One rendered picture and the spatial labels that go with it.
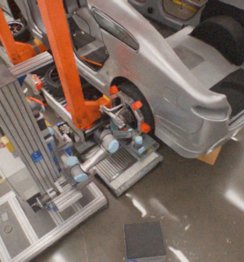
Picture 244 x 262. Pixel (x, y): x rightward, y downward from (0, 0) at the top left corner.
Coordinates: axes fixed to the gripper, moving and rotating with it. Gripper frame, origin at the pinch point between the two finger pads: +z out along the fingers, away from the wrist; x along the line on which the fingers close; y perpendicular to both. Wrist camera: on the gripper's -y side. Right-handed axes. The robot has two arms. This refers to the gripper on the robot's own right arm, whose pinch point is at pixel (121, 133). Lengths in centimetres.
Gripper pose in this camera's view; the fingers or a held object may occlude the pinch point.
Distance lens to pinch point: 304.0
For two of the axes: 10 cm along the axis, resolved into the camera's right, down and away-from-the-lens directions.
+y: -0.6, -6.4, -7.6
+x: -7.6, 5.3, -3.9
